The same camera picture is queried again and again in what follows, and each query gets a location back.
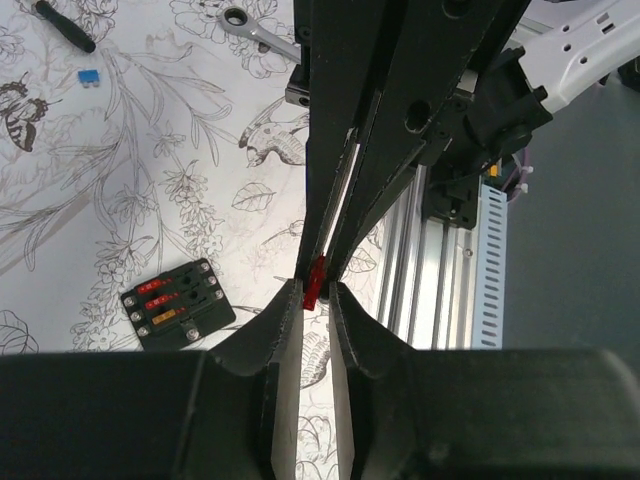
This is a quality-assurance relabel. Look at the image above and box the silver ratchet wrench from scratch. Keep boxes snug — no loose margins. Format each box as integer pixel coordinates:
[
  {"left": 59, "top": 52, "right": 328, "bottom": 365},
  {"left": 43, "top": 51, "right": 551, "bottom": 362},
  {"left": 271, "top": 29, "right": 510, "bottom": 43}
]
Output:
[{"left": 218, "top": 6, "right": 302, "bottom": 64}]

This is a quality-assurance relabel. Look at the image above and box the aluminium frame rail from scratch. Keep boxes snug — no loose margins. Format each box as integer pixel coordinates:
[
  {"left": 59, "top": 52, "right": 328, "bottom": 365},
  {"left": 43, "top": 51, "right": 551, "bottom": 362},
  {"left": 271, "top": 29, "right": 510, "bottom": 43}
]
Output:
[{"left": 376, "top": 166, "right": 477, "bottom": 350}]

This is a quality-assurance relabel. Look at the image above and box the red blade fuse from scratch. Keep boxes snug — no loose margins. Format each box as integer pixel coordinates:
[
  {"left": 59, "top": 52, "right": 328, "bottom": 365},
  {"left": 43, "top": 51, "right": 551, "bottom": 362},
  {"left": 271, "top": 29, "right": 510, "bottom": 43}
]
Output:
[
  {"left": 145, "top": 295, "right": 169, "bottom": 310},
  {"left": 303, "top": 255, "right": 326, "bottom": 311},
  {"left": 137, "top": 280, "right": 162, "bottom": 294}
]

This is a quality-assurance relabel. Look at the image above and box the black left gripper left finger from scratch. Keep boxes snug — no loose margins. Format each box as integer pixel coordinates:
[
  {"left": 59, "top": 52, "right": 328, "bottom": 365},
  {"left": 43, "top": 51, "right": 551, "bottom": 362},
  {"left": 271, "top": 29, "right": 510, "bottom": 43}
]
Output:
[{"left": 1, "top": 280, "right": 303, "bottom": 479}]

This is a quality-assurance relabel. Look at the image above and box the black handled screwdriver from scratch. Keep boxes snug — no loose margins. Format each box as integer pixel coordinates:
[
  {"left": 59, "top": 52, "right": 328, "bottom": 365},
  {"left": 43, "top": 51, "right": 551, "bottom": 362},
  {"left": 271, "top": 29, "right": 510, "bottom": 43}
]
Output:
[{"left": 34, "top": 0, "right": 96, "bottom": 53}]

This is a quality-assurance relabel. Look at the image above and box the black fuse box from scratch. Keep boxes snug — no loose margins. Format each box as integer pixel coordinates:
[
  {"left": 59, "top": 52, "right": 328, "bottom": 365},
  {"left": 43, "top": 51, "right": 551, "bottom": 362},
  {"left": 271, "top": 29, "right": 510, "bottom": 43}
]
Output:
[{"left": 120, "top": 258, "right": 236, "bottom": 352}]

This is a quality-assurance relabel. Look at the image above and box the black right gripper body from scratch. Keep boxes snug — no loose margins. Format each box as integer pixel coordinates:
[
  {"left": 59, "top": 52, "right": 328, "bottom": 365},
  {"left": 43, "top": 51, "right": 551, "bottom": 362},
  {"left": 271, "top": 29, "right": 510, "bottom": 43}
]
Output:
[{"left": 284, "top": 0, "right": 554, "bottom": 231}]

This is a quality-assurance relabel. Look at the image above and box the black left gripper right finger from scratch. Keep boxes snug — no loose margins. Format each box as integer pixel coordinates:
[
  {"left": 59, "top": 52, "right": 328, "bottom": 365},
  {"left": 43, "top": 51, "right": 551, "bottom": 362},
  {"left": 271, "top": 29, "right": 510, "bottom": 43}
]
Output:
[{"left": 329, "top": 283, "right": 639, "bottom": 479}]

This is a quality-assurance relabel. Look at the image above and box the blue blade fuse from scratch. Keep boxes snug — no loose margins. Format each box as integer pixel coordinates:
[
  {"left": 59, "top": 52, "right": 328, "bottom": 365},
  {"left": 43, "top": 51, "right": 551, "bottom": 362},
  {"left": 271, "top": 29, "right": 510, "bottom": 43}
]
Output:
[{"left": 77, "top": 69, "right": 101, "bottom": 88}]

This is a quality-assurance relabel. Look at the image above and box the slotted cable duct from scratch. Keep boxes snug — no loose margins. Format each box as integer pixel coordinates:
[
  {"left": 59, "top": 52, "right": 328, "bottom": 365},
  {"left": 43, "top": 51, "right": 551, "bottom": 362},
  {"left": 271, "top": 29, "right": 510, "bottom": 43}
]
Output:
[{"left": 471, "top": 185, "right": 508, "bottom": 349}]

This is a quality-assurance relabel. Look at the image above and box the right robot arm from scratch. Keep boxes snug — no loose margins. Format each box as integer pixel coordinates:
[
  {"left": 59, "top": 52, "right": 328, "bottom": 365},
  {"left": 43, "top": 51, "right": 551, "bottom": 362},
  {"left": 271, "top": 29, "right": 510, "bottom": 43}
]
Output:
[{"left": 290, "top": 1, "right": 639, "bottom": 285}]

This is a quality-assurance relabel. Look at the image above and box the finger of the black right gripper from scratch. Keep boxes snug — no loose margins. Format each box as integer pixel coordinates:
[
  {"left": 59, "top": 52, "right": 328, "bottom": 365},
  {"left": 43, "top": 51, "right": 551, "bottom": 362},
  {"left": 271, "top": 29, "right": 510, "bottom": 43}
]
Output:
[
  {"left": 327, "top": 1, "right": 528, "bottom": 282},
  {"left": 294, "top": 1, "right": 400, "bottom": 280}
]

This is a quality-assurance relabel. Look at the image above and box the orange blade fuse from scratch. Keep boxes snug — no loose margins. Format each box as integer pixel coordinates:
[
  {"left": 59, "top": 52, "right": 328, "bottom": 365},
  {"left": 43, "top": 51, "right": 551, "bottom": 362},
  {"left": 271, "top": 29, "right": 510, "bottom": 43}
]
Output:
[{"left": 152, "top": 309, "right": 176, "bottom": 325}]

